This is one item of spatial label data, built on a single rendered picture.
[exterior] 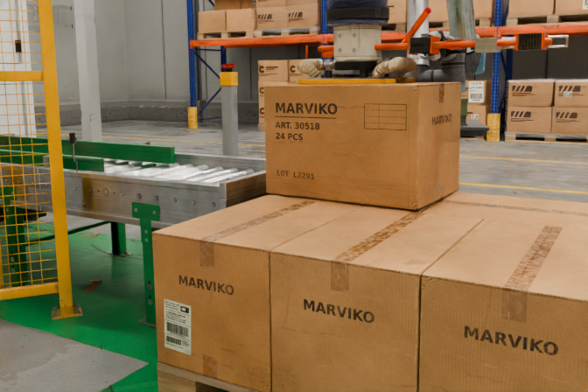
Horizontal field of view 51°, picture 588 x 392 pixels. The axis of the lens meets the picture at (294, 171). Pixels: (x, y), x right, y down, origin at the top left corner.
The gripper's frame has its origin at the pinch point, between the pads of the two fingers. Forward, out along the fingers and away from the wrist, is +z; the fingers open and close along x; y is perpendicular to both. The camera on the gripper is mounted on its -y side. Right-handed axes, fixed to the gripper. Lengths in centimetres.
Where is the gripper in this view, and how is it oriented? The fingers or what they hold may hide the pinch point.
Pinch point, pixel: (432, 45)
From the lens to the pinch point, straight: 219.1
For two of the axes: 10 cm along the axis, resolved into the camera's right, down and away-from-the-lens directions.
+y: -8.7, -0.7, 5.0
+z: -5.0, 1.3, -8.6
